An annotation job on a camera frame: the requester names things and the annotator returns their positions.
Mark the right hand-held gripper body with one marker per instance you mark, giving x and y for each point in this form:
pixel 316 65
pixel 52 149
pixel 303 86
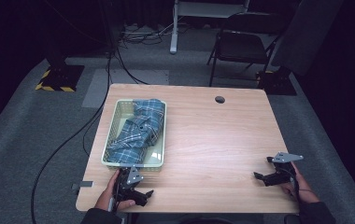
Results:
pixel 283 175

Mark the dark grey panel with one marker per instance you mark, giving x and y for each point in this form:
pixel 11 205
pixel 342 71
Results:
pixel 306 34

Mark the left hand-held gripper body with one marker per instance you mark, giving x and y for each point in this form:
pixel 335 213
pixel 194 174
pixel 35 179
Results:
pixel 125 186

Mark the white metal stand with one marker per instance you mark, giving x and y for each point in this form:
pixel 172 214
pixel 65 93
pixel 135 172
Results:
pixel 174 34

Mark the person's right hand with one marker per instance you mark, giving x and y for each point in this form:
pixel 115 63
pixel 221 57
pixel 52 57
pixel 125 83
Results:
pixel 303 191

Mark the pale green plastic basket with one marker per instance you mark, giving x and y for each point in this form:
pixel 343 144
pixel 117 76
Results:
pixel 157 157

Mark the black folding chair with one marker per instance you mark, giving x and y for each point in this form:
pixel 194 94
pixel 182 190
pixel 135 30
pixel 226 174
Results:
pixel 239 46

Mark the grey floor mat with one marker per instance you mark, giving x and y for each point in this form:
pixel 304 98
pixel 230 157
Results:
pixel 129 77

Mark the person's left hand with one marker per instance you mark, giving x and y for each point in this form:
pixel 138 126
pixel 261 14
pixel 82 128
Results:
pixel 105 199

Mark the blue plaid shirt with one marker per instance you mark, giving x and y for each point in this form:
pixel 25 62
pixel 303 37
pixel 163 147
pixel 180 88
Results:
pixel 141 130

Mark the black yellow striped base plate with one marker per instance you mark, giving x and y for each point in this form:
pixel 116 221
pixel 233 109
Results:
pixel 276 84
pixel 62 77

